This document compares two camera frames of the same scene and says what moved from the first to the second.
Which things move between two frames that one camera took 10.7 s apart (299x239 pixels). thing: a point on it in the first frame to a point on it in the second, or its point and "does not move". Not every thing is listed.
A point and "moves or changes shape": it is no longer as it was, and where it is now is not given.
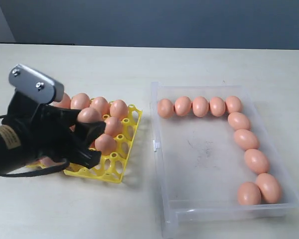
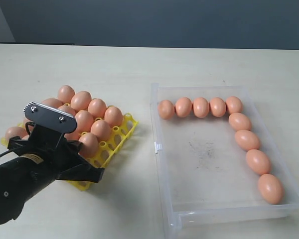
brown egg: (105, 144) moves or changes shape
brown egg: (232, 104) does not move
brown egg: (92, 145) moves or changes shape
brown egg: (101, 104) moves or changes shape
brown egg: (238, 121) does not move
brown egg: (183, 105) does not move
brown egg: (113, 126) moves or changes shape
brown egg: (200, 106) does not move
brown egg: (165, 108) does not move
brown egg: (79, 101) moves or changes shape
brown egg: (217, 106) does not move
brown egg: (256, 161) does not move
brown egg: (245, 139) does not move
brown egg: (65, 102) moves or changes shape
